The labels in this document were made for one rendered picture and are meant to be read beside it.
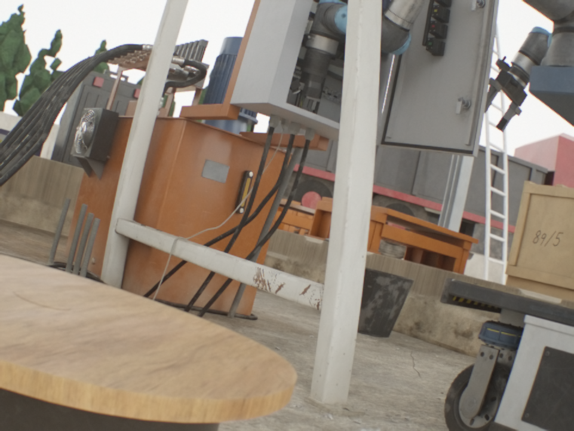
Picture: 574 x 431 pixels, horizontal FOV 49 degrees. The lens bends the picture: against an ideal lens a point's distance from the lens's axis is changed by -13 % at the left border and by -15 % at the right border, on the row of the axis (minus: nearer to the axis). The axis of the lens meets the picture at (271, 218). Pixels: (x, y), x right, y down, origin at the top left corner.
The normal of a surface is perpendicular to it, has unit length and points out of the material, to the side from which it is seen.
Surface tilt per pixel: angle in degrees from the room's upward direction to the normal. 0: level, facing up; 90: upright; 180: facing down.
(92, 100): 90
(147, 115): 91
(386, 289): 98
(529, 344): 90
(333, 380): 80
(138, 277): 90
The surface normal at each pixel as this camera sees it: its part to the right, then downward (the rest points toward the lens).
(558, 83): -0.79, -0.22
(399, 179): 0.03, -0.01
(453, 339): -0.80, -0.41
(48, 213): 0.55, 0.13
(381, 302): 0.16, 0.18
